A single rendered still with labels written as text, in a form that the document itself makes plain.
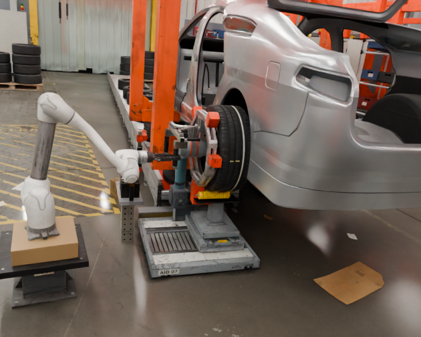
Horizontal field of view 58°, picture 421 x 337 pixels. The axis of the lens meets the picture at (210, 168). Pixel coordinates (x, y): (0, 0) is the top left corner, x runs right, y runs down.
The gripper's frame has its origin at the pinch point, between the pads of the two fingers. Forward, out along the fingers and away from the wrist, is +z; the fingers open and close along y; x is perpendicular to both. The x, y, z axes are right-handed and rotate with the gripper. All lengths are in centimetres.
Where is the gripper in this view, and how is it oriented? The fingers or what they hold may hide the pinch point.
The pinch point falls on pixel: (175, 157)
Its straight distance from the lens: 265.7
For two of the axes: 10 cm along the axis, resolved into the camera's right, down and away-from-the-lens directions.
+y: 2.9, 3.3, -9.0
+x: 1.0, -9.4, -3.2
